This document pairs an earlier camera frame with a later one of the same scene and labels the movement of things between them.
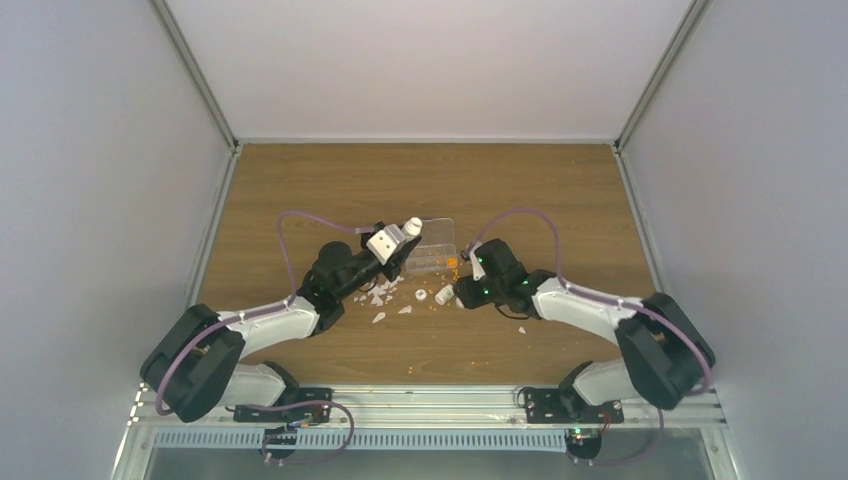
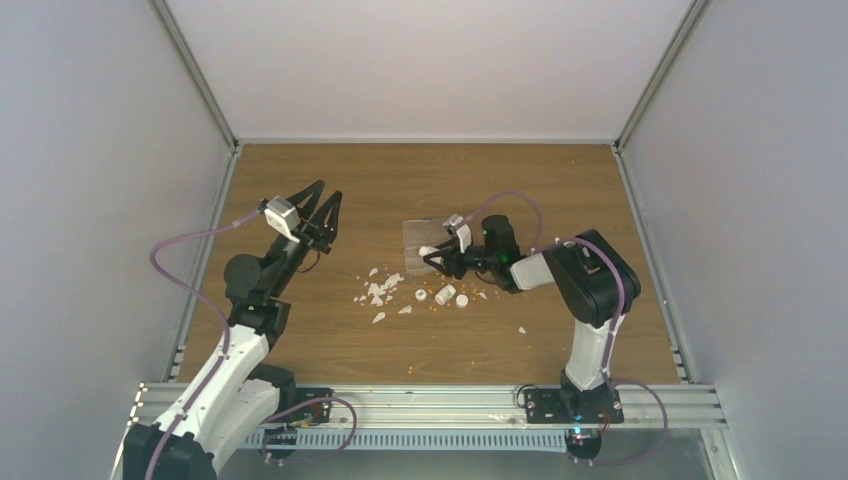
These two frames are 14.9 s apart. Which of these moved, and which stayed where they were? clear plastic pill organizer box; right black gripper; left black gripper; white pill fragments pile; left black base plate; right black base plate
Moved: left black gripper; right black gripper
Stayed: clear plastic pill organizer box; white pill fragments pile; right black base plate; left black base plate
